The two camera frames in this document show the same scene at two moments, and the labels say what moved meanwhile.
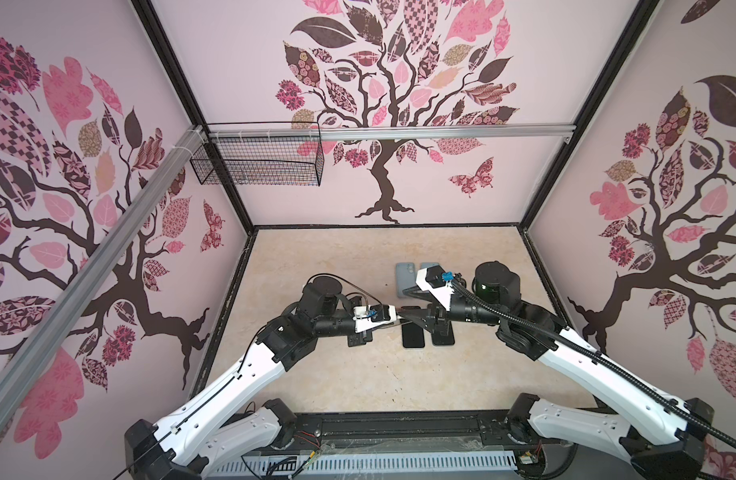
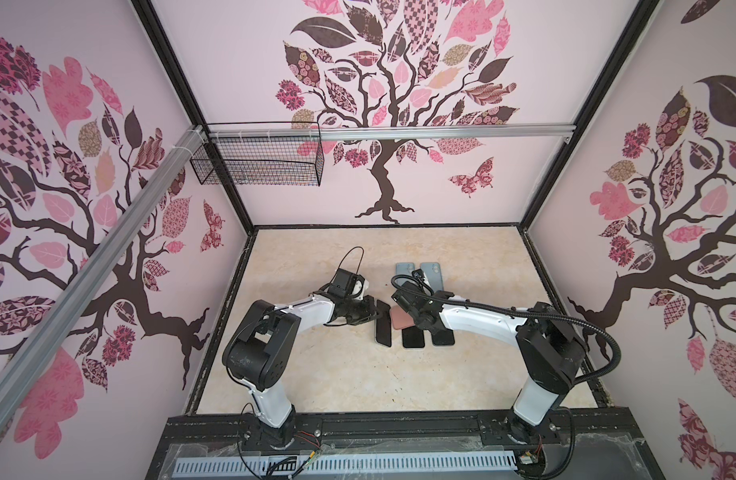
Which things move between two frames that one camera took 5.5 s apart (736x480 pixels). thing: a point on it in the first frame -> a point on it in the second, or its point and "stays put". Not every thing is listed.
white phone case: [405, 277] stays put
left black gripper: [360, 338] -> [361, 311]
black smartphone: [443, 338] stays put
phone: [412, 336] stays put
